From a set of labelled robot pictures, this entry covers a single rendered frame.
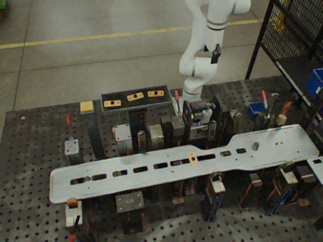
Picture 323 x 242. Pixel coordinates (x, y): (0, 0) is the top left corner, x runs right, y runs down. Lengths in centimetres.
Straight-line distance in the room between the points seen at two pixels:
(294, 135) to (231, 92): 73
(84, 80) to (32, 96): 59
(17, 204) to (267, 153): 139
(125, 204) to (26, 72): 274
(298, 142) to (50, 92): 260
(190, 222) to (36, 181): 93
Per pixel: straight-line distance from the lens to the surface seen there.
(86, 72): 355
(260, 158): 156
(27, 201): 183
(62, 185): 145
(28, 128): 214
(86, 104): 152
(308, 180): 161
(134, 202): 132
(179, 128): 149
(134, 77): 341
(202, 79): 174
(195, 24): 163
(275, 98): 157
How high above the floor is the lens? 223
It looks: 50 degrees down
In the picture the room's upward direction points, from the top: 1 degrees clockwise
